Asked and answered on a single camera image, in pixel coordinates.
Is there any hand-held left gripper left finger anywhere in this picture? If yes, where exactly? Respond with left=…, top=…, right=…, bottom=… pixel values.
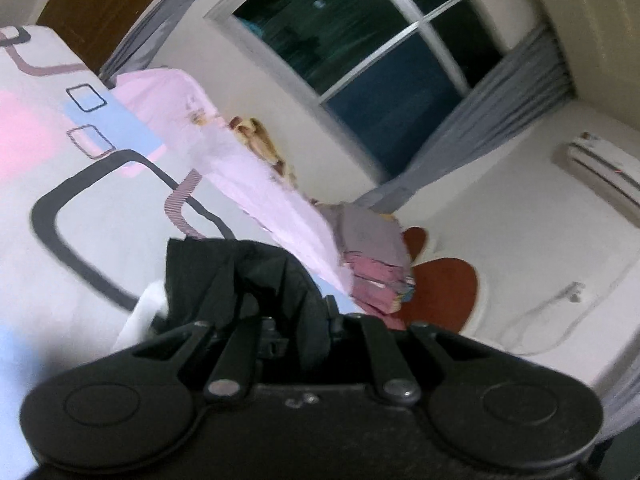
left=131, top=316, right=264, bottom=407

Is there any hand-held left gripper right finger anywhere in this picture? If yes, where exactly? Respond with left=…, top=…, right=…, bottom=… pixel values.
left=356, top=315, right=479, bottom=406

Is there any black padded coat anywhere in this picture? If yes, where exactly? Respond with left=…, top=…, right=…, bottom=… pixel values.
left=165, top=237, right=334, bottom=373

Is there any colourful printed cloth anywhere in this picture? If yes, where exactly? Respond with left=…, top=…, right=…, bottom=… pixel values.
left=395, top=277, right=417, bottom=307

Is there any pink folded cloth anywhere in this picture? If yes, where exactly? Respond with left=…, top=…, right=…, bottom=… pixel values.
left=342, top=252, right=416, bottom=317

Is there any red and white headboard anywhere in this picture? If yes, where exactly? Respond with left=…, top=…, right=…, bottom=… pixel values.
left=399, top=225, right=493, bottom=335

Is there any grey folded cloth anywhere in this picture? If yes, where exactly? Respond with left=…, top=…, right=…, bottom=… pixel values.
left=320, top=202, right=412, bottom=272

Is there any pink blanket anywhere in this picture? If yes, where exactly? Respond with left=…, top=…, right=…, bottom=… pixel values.
left=112, top=67, right=362, bottom=297

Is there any bed with patterned sheet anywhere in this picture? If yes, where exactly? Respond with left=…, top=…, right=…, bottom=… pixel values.
left=0, top=25, right=362, bottom=480

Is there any yellow printed pillow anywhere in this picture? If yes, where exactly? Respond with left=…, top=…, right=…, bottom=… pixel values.
left=227, top=116, right=302, bottom=187

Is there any grey curtain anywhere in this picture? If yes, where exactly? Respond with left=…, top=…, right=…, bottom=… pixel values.
left=97, top=0, right=222, bottom=87
left=357, top=24, right=577, bottom=212

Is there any white air conditioner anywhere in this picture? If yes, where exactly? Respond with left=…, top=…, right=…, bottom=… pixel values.
left=552, top=131, right=640, bottom=207

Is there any sliding glass window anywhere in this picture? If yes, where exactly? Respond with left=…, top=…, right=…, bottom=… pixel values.
left=205, top=0, right=547, bottom=187

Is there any brown wooden door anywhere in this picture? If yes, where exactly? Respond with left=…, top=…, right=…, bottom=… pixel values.
left=37, top=0, right=197, bottom=74

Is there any white cable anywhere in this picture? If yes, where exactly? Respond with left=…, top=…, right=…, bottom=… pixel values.
left=500, top=260, right=637, bottom=357

